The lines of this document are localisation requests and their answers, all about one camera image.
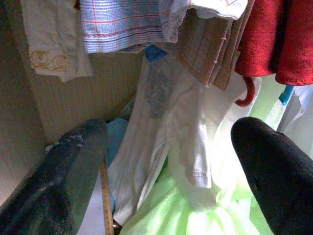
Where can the wooden wardrobe panel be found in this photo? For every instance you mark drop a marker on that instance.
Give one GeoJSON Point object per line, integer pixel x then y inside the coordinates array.
{"type": "Point", "coordinates": [97, 93]}

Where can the red garment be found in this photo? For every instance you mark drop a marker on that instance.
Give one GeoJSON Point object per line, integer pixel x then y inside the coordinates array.
{"type": "Point", "coordinates": [274, 36]}

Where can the light blue cloth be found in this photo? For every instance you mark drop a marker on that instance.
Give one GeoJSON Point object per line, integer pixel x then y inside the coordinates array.
{"type": "Point", "coordinates": [116, 139]}

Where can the blue red plaid shirt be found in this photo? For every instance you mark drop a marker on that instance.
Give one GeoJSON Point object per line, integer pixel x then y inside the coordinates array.
{"type": "Point", "coordinates": [117, 27]}

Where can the white cloth gold embroidery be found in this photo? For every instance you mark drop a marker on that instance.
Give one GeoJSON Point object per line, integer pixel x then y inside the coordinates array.
{"type": "Point", "coordinates": [53, 36]}

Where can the white cloth red trim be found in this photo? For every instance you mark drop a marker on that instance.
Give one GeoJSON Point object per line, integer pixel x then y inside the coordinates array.
{"type": "Point", "coordinates": [217, 8]}

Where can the beige checked cloth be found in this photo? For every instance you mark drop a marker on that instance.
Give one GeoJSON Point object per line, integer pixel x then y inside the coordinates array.
{"type": "Point", "coordinates": [207, 49]}

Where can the plain white garment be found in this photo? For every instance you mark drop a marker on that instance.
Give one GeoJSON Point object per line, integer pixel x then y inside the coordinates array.
{"type": "Point", "coordinates": [298, 122]}

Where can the white t-shirt blue print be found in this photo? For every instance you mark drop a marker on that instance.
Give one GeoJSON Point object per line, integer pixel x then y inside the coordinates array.
{"type": "Point", "coordinates": [156, 137]}

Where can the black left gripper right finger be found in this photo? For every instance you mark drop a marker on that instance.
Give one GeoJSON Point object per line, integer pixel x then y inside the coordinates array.
{"type": "Point", "coordinates": [281, 183]}

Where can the blue plastic clip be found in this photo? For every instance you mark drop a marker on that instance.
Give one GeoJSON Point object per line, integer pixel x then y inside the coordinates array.
{"type": "Point", "coordinates": [286, 96]}

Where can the light green garment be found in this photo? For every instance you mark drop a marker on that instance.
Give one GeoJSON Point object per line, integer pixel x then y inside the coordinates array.
{"type": "Point", "coordinates": [176, 215]}

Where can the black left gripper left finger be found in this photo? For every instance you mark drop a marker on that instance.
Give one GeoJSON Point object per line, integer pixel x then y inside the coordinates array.
{"type": "Point", "coordinates": [49, 191]}

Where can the yellow measuring tape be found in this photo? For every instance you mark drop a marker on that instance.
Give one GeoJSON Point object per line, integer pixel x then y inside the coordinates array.
{"type": "Point", "coordinates": [106, 203]}

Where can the blue plastic hanger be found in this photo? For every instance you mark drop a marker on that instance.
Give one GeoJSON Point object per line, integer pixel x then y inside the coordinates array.
{"type": "Point", "coordinates": [154, 54]}

